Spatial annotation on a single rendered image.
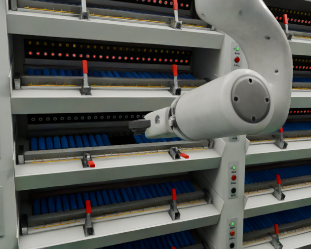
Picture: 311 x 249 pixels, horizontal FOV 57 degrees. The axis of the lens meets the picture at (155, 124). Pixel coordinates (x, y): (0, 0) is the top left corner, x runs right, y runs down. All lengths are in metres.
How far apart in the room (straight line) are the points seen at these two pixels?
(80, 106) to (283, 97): 0.51
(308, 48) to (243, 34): 0.78
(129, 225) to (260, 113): 0.62
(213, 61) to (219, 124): 0.63
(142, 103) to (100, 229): 0.38
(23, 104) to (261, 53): 0.55
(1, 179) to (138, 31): 0.52
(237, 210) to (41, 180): 0.64
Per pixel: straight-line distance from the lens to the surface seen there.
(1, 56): 0.77
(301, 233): 1.39
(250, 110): 0.37
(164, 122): 0.49
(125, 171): 0.83
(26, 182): 0.80
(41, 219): 0.89
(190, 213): 0.98
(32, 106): 0.77
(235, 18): 0.42
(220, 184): 0.99
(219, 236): 1.05
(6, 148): 0.78
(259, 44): 0.46
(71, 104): 0.78
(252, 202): 1.12
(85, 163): 0.79
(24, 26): 0.79
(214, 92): 0.37
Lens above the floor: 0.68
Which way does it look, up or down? 6 degrees down
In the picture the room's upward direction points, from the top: straight up
